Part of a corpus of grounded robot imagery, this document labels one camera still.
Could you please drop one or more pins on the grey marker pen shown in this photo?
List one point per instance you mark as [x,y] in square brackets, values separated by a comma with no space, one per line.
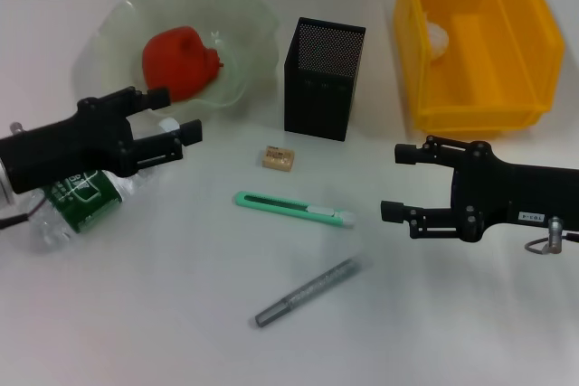
[312,291]

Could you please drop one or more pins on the clear green-label water bottle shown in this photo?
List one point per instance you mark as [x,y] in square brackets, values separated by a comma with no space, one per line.
[81,200]

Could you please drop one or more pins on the black mesh pen holder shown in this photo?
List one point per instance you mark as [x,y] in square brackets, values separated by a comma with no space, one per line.
[323,87]

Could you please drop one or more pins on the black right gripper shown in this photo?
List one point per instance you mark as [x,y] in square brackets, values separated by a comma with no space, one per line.
[520,191]

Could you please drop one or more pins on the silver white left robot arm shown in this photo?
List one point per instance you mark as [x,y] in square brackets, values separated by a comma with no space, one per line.
[3,187]

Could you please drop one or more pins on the yellow plastic bin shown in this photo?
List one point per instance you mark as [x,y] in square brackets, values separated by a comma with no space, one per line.
[497,65]

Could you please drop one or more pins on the pale green glass fruit plate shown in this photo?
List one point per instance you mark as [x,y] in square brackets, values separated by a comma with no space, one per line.
[117,29]

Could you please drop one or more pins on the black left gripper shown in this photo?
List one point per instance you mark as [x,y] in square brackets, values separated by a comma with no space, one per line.
[68,146]

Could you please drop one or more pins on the green utility knife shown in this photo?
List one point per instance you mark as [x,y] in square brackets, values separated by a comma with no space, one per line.
[289,209]

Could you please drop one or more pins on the white paper ball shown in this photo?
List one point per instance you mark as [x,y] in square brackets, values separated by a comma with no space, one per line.
[438,40]

